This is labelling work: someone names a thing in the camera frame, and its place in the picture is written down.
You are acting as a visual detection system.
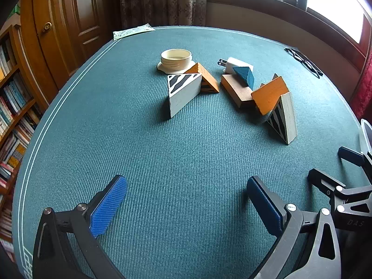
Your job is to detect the black wristwatch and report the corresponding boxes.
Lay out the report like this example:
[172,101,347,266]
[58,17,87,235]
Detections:
[284,47,322,79]

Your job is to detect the clear plastic bowl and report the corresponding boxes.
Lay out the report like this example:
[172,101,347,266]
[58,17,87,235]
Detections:
[359,118,372,154]

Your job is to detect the wooden door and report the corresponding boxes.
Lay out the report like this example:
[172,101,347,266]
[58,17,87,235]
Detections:
[20,0,121,105]

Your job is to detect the beige tape roll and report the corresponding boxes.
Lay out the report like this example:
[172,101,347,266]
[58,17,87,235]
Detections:
[157,48,193,74]

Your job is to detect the grey zebra striped triangular block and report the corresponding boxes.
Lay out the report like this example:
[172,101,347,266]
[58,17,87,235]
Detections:
[266,91,298,145]

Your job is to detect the blue triangular block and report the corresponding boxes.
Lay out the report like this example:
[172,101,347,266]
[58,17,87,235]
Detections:
[232,66,255,89]

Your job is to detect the white charger plug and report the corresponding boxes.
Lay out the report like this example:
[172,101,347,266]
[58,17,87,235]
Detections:
[217,57,254,74]

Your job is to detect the white zebra striped triangular block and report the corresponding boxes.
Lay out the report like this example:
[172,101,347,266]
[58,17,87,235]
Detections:
[167,73,202,119]

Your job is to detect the beige patterned curtain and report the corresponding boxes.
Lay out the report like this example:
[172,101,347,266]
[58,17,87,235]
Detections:
[119,0,210,30]

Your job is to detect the rows of books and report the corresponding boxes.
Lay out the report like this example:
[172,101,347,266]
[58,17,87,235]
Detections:
[0,38,43,262]

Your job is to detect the wooden bookshelf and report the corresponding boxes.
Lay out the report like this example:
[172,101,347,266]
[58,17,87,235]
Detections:
[0,23,50,265]

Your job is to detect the red curtain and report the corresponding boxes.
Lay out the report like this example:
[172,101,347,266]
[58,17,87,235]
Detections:
[353,61,372,120]

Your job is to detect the black smartphone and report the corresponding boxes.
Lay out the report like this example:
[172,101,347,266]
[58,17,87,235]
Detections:
[293,49,324,76]

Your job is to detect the paper sheet on table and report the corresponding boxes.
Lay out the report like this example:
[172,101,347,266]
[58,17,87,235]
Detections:
[113,23,156,40]

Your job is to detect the orange striped triangular block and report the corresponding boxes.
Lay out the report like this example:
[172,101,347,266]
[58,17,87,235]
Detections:
[184,62,219,93]

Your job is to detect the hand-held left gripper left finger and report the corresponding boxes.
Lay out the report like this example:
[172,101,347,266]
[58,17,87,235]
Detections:
[33,175,128,279]

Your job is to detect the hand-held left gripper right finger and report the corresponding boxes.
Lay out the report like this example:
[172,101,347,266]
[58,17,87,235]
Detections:
[246,176,341,279]

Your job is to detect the orange wooden block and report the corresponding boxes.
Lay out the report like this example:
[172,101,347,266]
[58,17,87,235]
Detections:
[251,76,290,116]

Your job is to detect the brown wooden block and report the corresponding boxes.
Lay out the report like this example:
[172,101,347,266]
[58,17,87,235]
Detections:
[220,74,256,109]

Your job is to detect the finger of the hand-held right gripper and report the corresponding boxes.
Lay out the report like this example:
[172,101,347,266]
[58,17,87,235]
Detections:
[338,147,372,181]
[307,168,372,233]

